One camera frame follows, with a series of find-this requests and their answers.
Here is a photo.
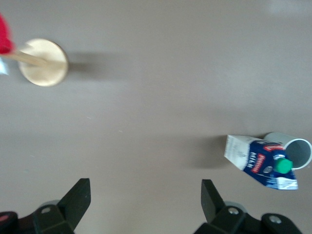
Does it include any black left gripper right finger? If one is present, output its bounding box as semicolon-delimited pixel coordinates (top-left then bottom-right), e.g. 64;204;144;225
192;179;247;234

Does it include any red plastic cup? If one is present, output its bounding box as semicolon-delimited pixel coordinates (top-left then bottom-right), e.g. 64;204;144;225
0;11;16;56

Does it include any white paper tag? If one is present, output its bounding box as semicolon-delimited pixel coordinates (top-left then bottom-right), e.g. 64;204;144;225
0;56;9;75

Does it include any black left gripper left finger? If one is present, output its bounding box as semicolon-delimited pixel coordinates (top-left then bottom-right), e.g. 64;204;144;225
32;177;92;234

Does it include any wooden mug tree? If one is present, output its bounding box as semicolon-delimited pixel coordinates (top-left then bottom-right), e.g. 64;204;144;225
0;38;70;88

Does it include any white mug grey interior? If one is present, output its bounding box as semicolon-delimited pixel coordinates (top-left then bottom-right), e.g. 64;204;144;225
262;131;312;170

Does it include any blue white milk carton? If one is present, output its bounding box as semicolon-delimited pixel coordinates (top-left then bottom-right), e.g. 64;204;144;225
223;134;299;191

